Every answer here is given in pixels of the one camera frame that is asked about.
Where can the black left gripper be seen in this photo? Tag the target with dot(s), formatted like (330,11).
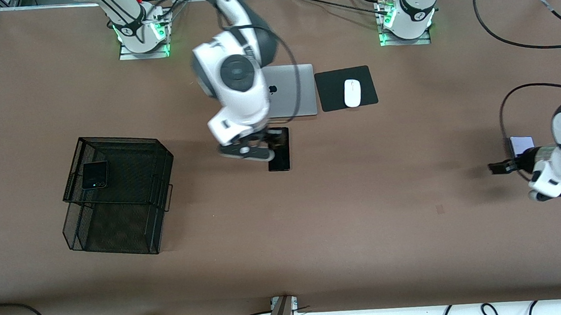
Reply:
(522,163)

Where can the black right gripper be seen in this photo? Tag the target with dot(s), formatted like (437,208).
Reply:
(265,135)

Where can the silver closed laptop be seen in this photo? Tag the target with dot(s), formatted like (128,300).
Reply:
(307,86)

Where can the white computer mouse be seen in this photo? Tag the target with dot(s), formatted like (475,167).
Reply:
(352,93)

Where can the lavender flip phone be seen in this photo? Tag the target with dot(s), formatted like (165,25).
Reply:
(521,144)

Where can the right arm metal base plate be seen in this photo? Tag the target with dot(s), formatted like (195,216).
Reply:
(145,55)

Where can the black flip phone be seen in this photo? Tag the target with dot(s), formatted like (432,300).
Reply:
(95,174)

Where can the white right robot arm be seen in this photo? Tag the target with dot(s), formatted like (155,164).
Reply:
(236,96)

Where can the black slab smartphone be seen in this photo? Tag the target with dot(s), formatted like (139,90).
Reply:
(281,161)

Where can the black mesh two-tier organizer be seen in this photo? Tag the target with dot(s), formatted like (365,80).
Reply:
(117,223)

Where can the black mouse pad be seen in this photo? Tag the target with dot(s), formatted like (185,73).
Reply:
(330,90)

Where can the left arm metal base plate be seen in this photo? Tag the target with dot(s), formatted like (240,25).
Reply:
(406,42)

